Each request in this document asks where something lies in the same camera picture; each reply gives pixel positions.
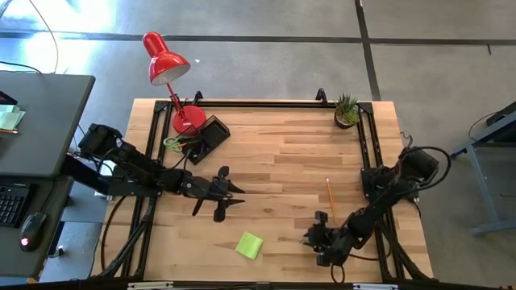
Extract green sticky note pad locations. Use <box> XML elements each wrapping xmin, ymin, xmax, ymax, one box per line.
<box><xmin>235</xmin><ymin>231</ymin><xmax>264</xmax><ymax>260</ymax></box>

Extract dark grey office desk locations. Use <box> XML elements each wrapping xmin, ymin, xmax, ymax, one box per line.
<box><xmin>0</xmin><ymin>71</ymin><xmax>97</xmax><ymax>279</ymax></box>

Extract potted succulent plant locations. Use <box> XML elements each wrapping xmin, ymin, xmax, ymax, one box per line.
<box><xmin>333</xmin><ymin>92</ymin><xmax>361</xmax><ymax>131</ymax></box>

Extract grey metal side table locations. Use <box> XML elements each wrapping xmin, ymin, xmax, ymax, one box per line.
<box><xmin>445</xmin><ymin>100</ymin><xmax>516</xmax><ymax>237</ymax></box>

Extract black aluminium table frame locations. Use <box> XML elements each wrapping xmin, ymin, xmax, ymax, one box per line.
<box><xmin>94</xmin><ymin>87</ymin><xmax>435</xmax><ymax>283</ymax></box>

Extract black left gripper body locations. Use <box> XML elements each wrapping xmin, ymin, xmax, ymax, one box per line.
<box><xmin>181</xmin><ymin>165</ymin><xmax>234</xmax><ymax>223</ymax></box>

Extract black keyboard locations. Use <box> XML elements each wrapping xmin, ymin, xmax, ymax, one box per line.
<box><xmin>0</xmin><ymin>184</ymin><xmax>32</xmax><ymax>229</ymax></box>

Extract light green paper stack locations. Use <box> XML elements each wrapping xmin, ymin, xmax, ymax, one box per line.
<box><xmin>0</xmin><ymin>103</ymin><xmax>27</xmax><ymax>131</ymax></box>

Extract green-handled scissors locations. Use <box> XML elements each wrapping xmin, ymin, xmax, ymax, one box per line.
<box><xmin>163</xmin><ymin>135</ymin><xmax>190</xmax><ymax>155</ymax></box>

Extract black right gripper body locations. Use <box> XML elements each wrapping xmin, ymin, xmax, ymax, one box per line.
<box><xmin>306</xmin><ymin>211</ymin><xmax>352</xmax><ymax>267</ymax></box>

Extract red desk lamp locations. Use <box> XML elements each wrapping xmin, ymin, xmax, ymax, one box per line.
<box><xmin>142</xmin><ymin>31</ymin><xmax>208</xmax><ymax>137</ymax></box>

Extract black mesh desk organizer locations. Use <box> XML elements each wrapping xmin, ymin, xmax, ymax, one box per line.
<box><xmin>183</xmin><ymin>115</ymin><xmax>232</xmax><ymax>166</ymax></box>

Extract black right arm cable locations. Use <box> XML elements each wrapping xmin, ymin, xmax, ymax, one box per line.
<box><xmin>397</xmin><ymin>130</ymin><xmax>452</xmax><ymax>193</ymax></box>

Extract black computer mouse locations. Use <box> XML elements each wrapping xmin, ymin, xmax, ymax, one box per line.
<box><xmin>19</xmin><ymin>212</ymin><xmax>48</xmax><ymax>253</ymax></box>

